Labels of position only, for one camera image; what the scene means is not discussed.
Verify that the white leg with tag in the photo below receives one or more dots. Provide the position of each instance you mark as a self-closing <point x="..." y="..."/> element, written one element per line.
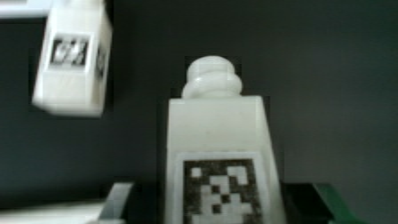
<point x="223" y="189"/>

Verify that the white leg centre right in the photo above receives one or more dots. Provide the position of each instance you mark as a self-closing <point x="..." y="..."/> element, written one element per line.
<point x="71" y="87"/>

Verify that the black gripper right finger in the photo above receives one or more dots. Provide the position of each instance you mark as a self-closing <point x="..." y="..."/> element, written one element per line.
<point x="316" y="205"/>

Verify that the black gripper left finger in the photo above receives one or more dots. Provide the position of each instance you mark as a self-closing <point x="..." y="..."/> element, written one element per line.
<point x="117" y="203"/>

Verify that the white square tabletop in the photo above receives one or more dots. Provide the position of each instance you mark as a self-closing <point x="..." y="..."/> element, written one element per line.
<point x="62" y="213"/>

